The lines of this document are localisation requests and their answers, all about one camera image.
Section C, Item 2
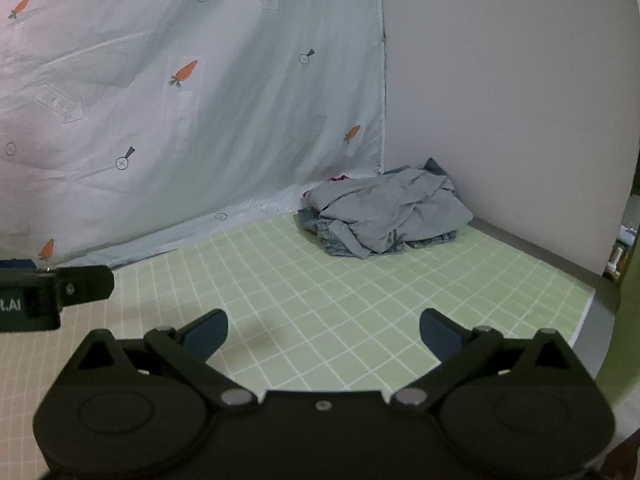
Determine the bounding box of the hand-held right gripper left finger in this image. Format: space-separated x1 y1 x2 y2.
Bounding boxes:
70 309 260 411

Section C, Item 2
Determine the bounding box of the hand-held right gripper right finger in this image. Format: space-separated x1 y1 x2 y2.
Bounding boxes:
391 308 581 413

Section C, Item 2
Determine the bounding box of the green grid mat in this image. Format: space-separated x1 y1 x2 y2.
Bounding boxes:
0 210 596 411

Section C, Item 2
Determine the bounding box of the blue denim garment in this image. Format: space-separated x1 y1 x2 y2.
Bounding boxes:
298 157 463 259

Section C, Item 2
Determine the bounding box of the carrot print bed sheet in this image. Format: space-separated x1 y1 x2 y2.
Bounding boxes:
0 0 388 268

